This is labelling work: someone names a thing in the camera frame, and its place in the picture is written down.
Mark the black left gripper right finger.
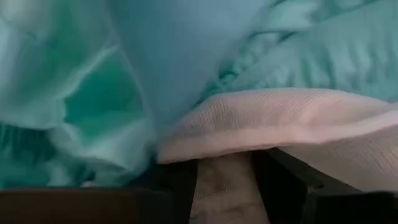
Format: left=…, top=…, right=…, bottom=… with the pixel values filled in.
left=253, top=148, right=398, bottom=224

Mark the white garment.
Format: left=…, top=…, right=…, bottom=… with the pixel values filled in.
left=156, top=88, right=398, bottom=224

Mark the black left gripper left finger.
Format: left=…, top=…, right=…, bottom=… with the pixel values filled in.
left=0, top=159, right=199, bottom=224

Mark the teal garment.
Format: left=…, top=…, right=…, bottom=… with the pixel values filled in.
left=0, top=0, right=398, bottom=191

